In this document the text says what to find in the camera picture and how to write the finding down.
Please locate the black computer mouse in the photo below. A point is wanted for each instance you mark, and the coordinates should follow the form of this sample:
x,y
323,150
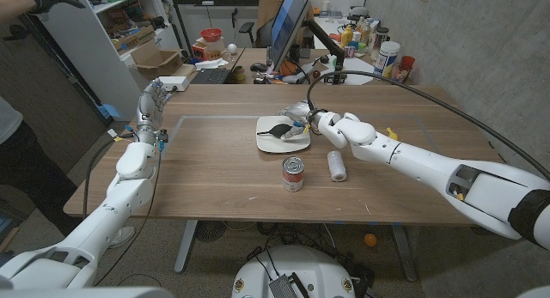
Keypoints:
x,y
258,67

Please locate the small orange basketball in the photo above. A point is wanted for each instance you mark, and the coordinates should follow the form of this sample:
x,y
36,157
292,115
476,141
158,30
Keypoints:
x,y
289,68

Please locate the white twine spool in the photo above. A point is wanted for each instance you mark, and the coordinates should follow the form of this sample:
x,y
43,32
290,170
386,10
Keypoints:
x,y
337,166

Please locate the yellow mustard bottle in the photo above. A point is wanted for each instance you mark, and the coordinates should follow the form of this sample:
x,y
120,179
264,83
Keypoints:
x,y
346,37

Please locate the red cup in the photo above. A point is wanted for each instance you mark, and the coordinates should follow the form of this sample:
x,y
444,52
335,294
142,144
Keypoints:
x,y
407,62

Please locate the white shelf unit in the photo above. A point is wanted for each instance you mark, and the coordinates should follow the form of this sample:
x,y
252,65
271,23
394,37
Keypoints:
x,y
86,53

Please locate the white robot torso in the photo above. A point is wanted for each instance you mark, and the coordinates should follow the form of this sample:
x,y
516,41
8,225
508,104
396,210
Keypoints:
x,y
296,268

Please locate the white square plate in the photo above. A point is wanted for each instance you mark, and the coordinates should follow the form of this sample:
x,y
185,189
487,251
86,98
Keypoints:
x,y
275,145

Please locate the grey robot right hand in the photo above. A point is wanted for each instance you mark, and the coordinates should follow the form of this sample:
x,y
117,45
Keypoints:
x,y
305,115

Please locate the white power box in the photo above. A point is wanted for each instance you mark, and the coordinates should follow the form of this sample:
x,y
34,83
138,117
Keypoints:
x,y
174,81

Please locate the black keyboard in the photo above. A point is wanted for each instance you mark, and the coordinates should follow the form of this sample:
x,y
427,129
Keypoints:
x,y
210,76

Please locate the tan jacket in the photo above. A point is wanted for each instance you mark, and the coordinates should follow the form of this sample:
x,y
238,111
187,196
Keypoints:
x,y
268,10

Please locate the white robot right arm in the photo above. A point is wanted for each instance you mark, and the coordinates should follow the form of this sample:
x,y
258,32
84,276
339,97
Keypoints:
x,y
429,165

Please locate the black computer monitor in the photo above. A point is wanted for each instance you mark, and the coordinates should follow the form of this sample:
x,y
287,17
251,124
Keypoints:
x,y
287,25

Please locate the black lidded jar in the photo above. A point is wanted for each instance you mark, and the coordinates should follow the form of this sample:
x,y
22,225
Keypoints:
x,y
381,38

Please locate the orange ball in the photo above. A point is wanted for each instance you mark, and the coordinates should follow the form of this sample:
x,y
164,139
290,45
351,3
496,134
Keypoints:
x,y
370,240

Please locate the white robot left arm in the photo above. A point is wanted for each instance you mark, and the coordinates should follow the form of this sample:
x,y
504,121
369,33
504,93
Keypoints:
x,y
111,212

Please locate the person's bare forearm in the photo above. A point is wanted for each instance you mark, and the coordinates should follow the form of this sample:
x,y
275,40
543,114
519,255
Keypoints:
x,y
13,6

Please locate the red and white soup can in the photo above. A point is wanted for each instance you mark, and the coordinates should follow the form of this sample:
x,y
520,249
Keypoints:
x,y
293,175

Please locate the open cardboard box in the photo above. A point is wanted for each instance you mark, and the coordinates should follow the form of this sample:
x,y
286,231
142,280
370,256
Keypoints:
x,y
157,62

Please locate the white canister with blue label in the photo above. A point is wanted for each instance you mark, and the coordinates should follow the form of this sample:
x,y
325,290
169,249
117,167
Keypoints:
x,y
386,61

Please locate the white table leg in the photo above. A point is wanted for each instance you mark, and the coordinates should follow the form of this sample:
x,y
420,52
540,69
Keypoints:
x,y
405,253
185,246

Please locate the small white ball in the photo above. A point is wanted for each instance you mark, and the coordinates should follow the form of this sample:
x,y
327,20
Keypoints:
x,y
232,48

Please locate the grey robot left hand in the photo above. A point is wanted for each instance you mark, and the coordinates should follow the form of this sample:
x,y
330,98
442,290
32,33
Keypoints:
x,y
150,111

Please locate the red bowl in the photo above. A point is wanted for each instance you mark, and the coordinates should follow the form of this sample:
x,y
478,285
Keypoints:
x,y
211,34

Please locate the person in black trousers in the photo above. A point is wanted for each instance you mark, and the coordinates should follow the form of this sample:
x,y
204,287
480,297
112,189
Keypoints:
x,y
30,169

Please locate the white paper sheet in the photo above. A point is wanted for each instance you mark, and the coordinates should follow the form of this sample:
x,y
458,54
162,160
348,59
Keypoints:
x,y
358,77

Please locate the yellow banana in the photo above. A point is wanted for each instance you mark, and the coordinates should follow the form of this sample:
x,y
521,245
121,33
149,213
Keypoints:
x,y
392,134

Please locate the black rubber air blower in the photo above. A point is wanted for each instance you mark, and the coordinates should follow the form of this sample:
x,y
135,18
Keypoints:
x,y
280,129

